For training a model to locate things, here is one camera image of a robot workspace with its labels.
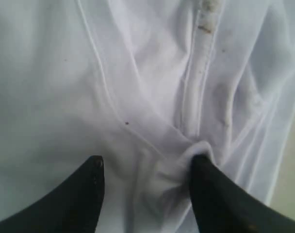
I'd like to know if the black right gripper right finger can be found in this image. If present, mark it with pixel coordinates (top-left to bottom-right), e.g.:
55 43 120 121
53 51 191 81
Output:
190 155 295 233

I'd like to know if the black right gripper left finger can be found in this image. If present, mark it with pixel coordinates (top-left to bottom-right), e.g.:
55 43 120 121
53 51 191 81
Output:
0 156 105 233

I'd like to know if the white t-shirt red patch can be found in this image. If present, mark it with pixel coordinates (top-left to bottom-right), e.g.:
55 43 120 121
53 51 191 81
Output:
0 0 295 233

